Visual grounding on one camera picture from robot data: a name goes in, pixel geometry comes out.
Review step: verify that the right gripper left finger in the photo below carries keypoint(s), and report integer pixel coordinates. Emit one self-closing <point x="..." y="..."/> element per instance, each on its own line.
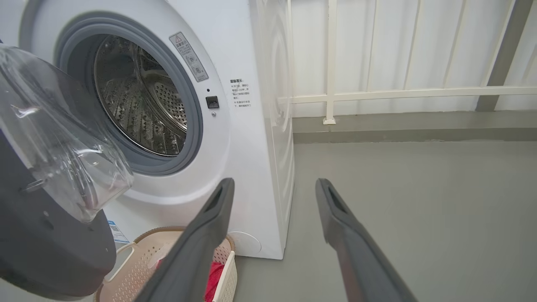
<point x="188" y="260"/>

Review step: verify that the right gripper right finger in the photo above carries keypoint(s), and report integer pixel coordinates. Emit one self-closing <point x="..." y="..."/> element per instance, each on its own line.
<point x="361" y="260"/>

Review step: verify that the red garment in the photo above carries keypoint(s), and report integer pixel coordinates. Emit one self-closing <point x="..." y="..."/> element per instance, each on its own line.
<point x="214" y="279"/>

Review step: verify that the black glass washing machine door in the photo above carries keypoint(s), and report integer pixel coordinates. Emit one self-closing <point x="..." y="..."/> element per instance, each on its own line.
<point x="46" y="243"/>

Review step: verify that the cream perforated laundry basket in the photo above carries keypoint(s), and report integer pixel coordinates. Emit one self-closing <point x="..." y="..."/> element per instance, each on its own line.
<point x="134" y="272"/>

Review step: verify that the white washing machine body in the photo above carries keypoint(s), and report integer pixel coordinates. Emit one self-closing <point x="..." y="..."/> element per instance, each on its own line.
<point x="247" y="167"/>

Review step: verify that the steel washing machine drum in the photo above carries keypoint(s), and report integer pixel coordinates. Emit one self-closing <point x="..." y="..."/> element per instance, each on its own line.
<point x="138" y="105"/>

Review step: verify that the blue energy label sticker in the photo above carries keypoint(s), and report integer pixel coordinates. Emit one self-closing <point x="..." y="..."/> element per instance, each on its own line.
<point x="117" y="231"/>

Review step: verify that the white metal railing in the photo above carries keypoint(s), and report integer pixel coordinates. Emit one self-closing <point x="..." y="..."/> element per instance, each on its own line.
<point x="331" y="63"/>

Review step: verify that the grey warning sticker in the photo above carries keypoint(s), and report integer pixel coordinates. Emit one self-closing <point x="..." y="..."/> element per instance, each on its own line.
<point x="188" y="56"/>

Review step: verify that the grey vertical post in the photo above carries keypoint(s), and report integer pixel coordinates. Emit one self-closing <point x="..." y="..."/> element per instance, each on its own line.
<point x="501" y="54"/>

